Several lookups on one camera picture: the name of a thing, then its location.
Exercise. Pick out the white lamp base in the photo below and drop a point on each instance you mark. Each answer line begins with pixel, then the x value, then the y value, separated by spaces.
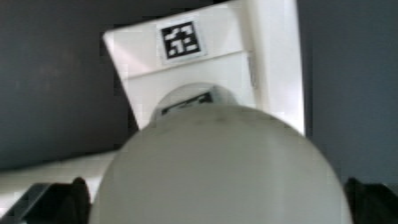
pixel 216 55

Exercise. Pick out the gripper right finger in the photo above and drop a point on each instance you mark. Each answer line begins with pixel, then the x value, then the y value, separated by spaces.
pixel 372 202

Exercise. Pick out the white lamp bulb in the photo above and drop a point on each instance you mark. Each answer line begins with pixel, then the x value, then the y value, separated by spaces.
pixel 217 167

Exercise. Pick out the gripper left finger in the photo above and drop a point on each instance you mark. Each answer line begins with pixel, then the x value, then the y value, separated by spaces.
pixel 52 204

